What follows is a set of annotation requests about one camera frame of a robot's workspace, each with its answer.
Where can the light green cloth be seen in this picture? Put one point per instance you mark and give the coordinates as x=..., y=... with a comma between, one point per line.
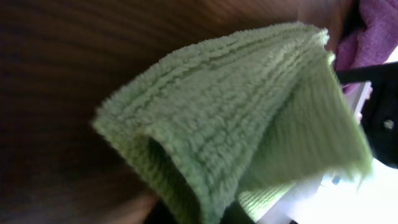
x=240, y=118

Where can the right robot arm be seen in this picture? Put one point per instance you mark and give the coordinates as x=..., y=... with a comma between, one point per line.
x=332, y=199

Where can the crumpled purple cloth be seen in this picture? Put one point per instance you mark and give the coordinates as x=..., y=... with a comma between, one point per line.
x=373, y=35

